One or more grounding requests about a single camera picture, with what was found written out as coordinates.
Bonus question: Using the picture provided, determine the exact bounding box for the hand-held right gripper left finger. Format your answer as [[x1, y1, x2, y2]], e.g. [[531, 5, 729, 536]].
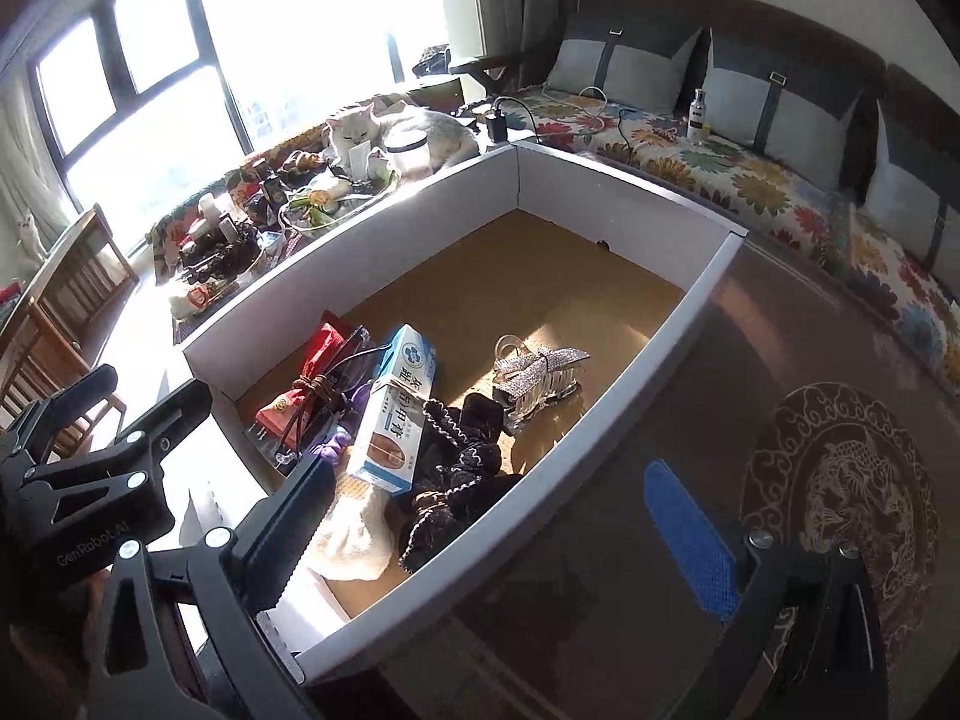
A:
[[90, 456, 338, 720]]

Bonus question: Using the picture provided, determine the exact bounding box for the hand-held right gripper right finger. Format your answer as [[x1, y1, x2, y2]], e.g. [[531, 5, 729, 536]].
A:
[[643, 460, 890, 720]]

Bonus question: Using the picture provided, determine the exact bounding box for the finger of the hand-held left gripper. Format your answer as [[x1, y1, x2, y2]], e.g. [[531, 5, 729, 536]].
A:
[[0, 364, 121, 470], [26, 380, 216, 500]]

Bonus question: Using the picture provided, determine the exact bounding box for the cream knit pouch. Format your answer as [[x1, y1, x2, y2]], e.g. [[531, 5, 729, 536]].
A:
[[307, 476, 395, 582]]

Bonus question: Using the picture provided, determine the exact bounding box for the purple toy wand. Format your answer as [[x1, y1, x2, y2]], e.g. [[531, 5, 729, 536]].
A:
[[307, 382, 376, 466]]

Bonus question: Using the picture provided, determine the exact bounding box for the red and white packet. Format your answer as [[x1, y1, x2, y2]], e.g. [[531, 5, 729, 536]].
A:
[[255, 386, 320, 445]]

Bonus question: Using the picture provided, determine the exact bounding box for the white and blue medicine box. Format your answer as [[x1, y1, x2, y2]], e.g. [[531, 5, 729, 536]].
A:
[[346, 324, 440, 496]]

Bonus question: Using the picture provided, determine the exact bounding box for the red checkered packet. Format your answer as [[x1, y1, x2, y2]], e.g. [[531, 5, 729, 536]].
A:
[[296, 321, 353, 391]]

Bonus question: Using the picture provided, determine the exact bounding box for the white cardboard box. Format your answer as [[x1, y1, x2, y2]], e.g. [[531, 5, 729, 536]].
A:
[[174, 142, 747, 683]]

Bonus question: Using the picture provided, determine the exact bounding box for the white jar with red label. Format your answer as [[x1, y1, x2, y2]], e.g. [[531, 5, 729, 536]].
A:
[[169, 281, 222, 320]]

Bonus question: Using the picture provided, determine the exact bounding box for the wooden chair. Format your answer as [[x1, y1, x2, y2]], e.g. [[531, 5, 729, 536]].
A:
[[0, 202, 140, 458]]

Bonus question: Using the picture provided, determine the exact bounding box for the wooden desk with glass top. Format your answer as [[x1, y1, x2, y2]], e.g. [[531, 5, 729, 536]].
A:
[[296, 232, 960, 720]]

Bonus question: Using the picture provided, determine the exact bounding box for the small white cat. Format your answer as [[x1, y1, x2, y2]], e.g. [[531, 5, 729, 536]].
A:
[[16, 211, 46, 263]]

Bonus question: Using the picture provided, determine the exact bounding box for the group of small dark bottles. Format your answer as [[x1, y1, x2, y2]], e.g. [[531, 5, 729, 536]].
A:
[[154, 157, 290, 293]]

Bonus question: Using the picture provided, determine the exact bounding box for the white sheer curtain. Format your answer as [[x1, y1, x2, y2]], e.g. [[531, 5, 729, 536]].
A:
[[0, 82, 61, 271]]

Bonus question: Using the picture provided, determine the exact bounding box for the glass tray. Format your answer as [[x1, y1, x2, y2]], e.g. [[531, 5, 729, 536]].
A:
[[277, 169, 398, 230]]

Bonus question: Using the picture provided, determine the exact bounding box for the window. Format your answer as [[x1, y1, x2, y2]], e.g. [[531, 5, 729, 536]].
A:
[[30, 0, 481, 203]]

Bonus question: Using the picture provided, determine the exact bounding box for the clear jar with black lid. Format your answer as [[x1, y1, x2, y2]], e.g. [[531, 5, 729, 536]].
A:
[[384, 127, 430, 177]]

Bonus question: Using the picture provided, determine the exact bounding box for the black power adapter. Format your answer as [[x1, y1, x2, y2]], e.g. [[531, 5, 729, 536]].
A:
[[486, 97, 537, 147]]

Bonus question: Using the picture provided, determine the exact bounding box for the dark brown sofa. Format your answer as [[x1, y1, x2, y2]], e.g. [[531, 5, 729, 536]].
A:
[[450, 0, 960, 293]]

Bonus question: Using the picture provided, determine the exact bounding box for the brown cord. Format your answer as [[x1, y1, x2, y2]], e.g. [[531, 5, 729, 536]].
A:
[[292, 375, 335, 458]]

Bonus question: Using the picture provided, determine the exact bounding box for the grey two-tone strap pillow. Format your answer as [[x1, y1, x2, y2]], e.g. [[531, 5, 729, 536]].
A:
[[544, 28, 706, 117], [862, 101, 960, 286], [701, 30, 867, 192]]

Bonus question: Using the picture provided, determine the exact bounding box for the white charging cable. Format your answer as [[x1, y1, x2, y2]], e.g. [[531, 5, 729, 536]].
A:
[[544, 86, 623, 140]]

